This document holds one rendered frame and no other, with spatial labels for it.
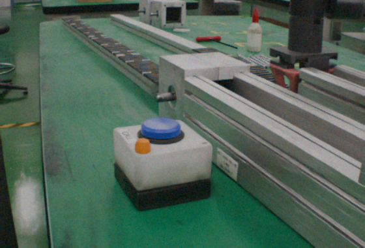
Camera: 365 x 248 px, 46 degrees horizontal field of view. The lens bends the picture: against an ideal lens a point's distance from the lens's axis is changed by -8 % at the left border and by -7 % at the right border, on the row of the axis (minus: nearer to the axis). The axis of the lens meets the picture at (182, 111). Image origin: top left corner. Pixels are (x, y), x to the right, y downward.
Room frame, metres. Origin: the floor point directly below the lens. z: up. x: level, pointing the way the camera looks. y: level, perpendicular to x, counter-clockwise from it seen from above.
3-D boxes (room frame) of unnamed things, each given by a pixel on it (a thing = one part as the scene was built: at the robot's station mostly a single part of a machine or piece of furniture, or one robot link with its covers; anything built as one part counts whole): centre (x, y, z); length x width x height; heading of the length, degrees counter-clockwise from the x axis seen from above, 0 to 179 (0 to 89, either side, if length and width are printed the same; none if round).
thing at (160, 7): (1.62, 0.07, 0.83); 0.11 x 0.10 x 0.10; 114
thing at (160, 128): (0.43, 0.02, 0.84); 0.04 x 0.04 x 0.02
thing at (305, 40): (0.72, -0.20, 0.90); 0.10 x 0.07 x 0.07; 116
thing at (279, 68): (0.71, -0.18, 0.83); 0.07 x 0.07 x 0.09; 26
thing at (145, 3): (1.73, 0.13, 0.83); 0.11 x 0.10 x 0.10; 115
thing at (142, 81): (1.22, 0.24, 0.79); 0.96 x 0.04 x 0.03; 25
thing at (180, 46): (1.30, 0.07, 0.79); 0.96 x 0.04 x 0.03; 25
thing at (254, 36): (1.21, -0.19, 0.84); 0.04 x 0.04 x 0.12
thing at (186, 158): (0.44, 0.01, 0.81); 0.10 x 0.08 x 0.06; 115
